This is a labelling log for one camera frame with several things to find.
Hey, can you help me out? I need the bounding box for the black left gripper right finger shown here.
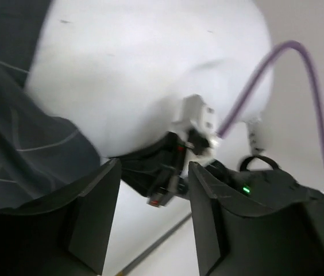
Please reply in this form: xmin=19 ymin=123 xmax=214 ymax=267
xmin=188 ymin=162 xmax=324 ymax=275

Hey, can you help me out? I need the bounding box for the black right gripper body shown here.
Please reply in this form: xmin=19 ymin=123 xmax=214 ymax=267
xmin=138 ymin=131 xmax=324 ymax=213

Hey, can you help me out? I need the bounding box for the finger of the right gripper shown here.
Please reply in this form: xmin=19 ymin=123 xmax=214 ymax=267
xmin=118 ymin=135 xmax=179 ymax=197

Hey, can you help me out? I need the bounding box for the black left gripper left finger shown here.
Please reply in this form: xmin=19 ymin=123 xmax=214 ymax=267
xmin=0 ymin=159 xmax=121 ymax=275

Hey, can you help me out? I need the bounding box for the dark grey checked pillowcase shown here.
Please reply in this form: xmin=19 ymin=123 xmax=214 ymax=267
xmin=0 ymin=1 xmax=101 ymax=209

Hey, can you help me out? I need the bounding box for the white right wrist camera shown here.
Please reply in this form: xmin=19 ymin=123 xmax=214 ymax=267
xmin=170 ymin=94 xmax=223 ymax=170

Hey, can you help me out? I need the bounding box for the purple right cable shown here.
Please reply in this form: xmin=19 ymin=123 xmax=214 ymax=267
xmin=218 ymin=40 xmax=324 ymax=201

